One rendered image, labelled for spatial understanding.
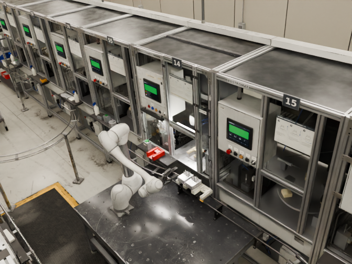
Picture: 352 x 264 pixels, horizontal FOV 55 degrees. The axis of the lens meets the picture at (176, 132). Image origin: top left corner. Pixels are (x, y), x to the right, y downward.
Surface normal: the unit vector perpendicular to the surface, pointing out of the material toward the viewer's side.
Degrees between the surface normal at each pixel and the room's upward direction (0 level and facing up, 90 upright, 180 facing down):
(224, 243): 0
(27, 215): 0
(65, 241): 0
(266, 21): 90
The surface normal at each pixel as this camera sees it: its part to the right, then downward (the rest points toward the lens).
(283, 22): -0.74, 0.40
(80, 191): -0.07, -0.84
